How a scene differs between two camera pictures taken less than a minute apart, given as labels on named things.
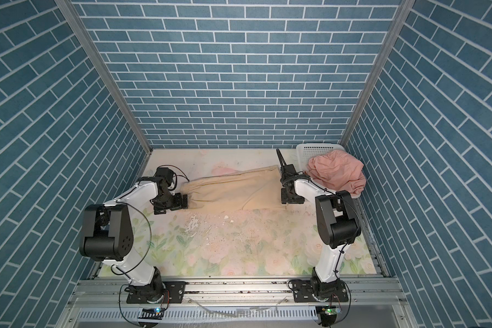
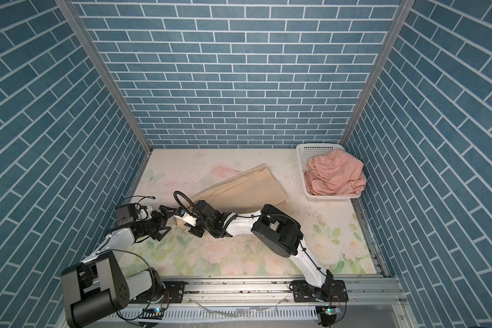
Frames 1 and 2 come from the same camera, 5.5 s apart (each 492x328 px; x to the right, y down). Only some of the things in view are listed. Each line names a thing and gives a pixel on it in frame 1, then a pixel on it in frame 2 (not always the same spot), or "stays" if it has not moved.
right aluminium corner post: x=404 y=10 stays
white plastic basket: x=304 y=152 stays
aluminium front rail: x=364 y=292 stays
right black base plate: x=303 y=292 stays
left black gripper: x=178 y=203 -> x=160 y=221
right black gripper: x=284 y=197 -> x=193 y=230
